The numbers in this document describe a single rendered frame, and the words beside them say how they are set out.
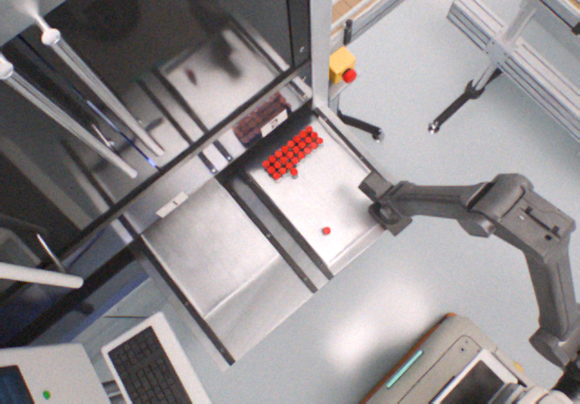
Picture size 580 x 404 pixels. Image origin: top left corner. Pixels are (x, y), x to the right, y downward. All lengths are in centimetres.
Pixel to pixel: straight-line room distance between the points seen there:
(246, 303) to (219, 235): 20
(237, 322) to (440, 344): 90
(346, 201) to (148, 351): 69
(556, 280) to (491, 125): 173
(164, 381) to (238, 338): 24
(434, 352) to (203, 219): 104
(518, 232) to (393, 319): 155
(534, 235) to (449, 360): 131
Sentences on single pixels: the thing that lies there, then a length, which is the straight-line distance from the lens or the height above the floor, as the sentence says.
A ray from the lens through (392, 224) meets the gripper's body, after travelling 135.
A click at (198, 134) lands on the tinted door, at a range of 117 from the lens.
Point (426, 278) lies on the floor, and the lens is 238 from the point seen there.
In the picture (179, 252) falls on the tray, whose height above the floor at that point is 88.
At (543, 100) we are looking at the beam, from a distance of 218.
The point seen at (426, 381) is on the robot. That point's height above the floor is 28.
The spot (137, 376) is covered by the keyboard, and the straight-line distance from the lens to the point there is 158.
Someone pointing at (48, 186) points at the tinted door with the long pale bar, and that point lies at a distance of 100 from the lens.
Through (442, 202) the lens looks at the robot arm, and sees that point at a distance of 98.
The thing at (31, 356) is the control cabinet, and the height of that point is 110.
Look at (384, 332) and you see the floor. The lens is 234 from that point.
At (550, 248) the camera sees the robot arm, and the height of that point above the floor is 155.
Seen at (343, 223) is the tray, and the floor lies 88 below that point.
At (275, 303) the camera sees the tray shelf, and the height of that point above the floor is 88.
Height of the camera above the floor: 232
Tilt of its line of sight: 75 degrees down
